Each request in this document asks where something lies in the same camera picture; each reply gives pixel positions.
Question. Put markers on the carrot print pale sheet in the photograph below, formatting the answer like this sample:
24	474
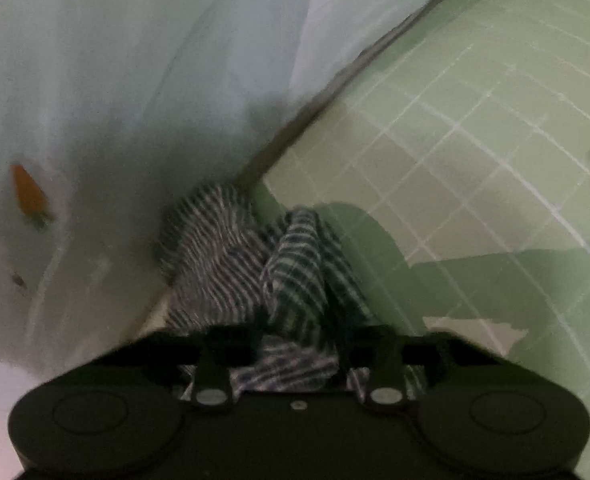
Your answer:
100	110

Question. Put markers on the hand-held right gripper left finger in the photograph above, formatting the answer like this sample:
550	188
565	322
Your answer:
214	365

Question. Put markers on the green grid mat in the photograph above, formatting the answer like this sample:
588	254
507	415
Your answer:
475	150

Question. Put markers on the blue checked shirt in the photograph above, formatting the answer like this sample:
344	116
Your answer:
235	270

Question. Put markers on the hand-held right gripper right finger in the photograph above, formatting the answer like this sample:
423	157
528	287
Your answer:
386	365

